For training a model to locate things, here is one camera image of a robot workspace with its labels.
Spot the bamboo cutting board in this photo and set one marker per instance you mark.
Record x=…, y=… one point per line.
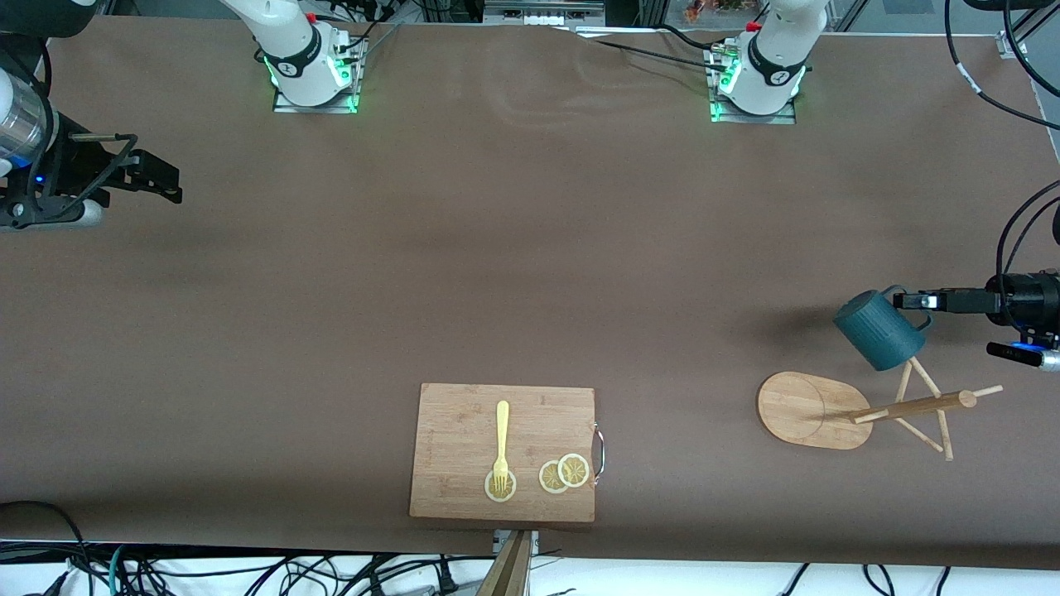
x=455, y=447

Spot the brown table cover mat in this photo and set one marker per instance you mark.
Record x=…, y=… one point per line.
x=530, y=248

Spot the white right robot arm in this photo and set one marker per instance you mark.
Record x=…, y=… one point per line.
x=290, y=50

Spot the wooden cup rack with pegs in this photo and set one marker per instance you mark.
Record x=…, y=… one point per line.
x=807, y=410

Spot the yellow plastic fork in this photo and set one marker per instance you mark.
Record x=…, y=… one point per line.
x=502, y=430

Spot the wooden beam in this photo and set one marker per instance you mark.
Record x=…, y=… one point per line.
x=507, y=575

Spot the teal ribbed mug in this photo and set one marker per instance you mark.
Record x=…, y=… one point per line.
x=878, y=335

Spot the lemon slice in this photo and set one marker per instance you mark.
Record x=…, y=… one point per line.
x=574, y=470
x=548, y=478
x=490, y=492

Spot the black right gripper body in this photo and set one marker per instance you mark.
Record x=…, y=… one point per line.
x=73, y=170

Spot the metal corner bracket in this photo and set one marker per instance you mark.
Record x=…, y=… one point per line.
x=1012, y=43

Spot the small metal bracket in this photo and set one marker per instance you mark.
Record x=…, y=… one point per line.
x=535, y=542

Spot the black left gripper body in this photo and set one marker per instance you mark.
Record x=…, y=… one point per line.
x=1020, y=299

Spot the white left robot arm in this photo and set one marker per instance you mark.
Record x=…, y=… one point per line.
x=770, y=74

